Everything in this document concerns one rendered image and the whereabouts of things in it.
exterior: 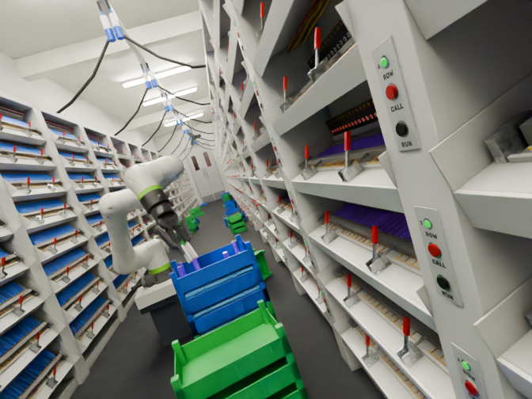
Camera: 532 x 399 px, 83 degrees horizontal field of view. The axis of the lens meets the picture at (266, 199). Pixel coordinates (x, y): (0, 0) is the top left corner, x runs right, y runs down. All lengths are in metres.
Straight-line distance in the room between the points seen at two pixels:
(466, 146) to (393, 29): 0.14
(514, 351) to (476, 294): 0.07
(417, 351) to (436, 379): 0.06
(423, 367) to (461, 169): 0.46
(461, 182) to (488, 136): 0.05
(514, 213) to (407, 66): 0.17
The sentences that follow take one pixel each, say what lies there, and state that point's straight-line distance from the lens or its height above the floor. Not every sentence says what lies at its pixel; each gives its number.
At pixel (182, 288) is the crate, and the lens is 1.11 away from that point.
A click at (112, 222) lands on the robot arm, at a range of 1.64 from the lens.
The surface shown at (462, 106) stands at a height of 0.81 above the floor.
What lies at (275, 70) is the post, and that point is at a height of 1.08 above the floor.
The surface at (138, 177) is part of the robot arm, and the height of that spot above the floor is 0.91.
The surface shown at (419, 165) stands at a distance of 0.38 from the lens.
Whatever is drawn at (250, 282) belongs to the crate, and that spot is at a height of 0.42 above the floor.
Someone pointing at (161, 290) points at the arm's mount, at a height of 0.33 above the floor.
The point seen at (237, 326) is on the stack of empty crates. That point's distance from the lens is 1.04.
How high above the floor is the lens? 0.82
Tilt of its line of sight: 7 degrees down
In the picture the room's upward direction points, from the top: 19 degrees counter-clockwise
